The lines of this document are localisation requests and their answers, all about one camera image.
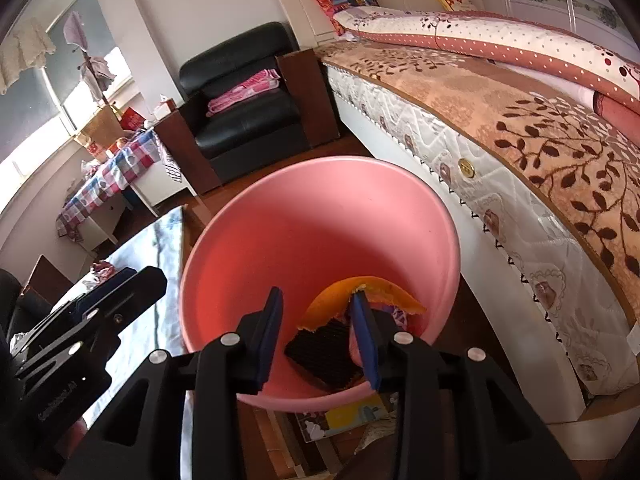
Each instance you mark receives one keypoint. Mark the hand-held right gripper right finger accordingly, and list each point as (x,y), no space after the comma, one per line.
(365,347)

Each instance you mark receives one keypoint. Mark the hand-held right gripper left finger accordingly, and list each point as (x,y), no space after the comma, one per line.
(267,342)

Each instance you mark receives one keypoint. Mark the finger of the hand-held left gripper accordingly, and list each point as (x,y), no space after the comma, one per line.
(110,310)
(107,282)

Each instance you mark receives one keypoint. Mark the red white paper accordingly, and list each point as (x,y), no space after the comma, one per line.
(102,269)

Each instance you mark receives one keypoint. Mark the black foam fruit net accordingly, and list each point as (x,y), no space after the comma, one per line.
(325,355)

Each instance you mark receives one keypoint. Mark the purple plastic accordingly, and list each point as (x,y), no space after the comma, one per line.
(402,319)

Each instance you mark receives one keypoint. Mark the orange peel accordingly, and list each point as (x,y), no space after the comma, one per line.
(330,300)

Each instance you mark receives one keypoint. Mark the pink plastic basin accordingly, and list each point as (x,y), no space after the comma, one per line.
(300,220)

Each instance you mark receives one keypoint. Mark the person's left hand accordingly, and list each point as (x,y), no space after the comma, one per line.
(75,435)

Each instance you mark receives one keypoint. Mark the yellow picture book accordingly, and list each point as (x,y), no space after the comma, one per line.
(350,417)

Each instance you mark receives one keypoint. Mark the white desk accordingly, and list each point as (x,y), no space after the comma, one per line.
(145,185)

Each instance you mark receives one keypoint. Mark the table with plaid cloth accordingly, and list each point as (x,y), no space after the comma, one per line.
(110,170)

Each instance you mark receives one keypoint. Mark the black white patterned cloth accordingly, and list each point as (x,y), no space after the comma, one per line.
(172,165)

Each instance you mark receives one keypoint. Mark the tan tote bag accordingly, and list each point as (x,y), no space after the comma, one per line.
(102,130)

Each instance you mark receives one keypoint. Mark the red paper bag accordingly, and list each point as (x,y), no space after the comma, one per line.
(131,120)

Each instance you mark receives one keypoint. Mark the tissue box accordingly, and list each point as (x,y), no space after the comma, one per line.
(162,110)

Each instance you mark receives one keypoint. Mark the window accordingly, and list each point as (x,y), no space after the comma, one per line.
(50,110)

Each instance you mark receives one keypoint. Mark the white bed with mattress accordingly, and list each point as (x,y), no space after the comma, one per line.
(500,220)

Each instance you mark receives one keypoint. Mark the black leather armchair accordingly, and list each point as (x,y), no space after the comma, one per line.
(240,130)

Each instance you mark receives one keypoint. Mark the pink folded blanket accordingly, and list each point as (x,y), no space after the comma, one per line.
(240,95)

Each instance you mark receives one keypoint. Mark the white knitted hanging garment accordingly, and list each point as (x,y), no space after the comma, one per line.
(25,45)

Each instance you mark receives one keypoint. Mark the lilac hanging garment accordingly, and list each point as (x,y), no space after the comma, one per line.
(75,30)

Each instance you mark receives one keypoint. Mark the brown leaf pattern blanket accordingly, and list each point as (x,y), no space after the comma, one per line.
(550,125)

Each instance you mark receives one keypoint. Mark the white red dotted quilt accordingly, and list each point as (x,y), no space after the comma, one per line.
(475,35)

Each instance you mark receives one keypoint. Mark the colourful patterned pillow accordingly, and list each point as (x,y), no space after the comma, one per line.
(345,0)

